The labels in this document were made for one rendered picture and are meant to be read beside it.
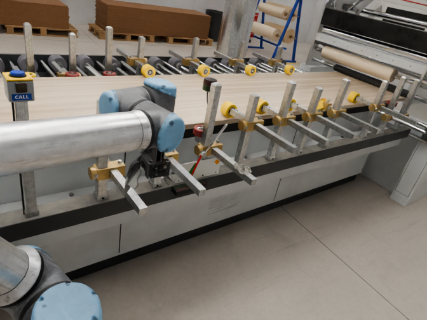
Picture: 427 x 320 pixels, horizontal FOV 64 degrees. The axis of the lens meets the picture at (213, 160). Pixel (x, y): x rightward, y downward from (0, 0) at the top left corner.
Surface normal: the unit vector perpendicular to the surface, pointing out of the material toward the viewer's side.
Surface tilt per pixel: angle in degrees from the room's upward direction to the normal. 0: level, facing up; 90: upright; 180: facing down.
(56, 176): 90
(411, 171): 90
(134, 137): 79
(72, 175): 90
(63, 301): 5
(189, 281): 0
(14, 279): 86
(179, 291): 0
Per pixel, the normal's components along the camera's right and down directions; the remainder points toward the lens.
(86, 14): 0.53, 0.49
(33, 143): 0.75, -0.14
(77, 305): 0.24, -0.82
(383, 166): -0.80, 0.16
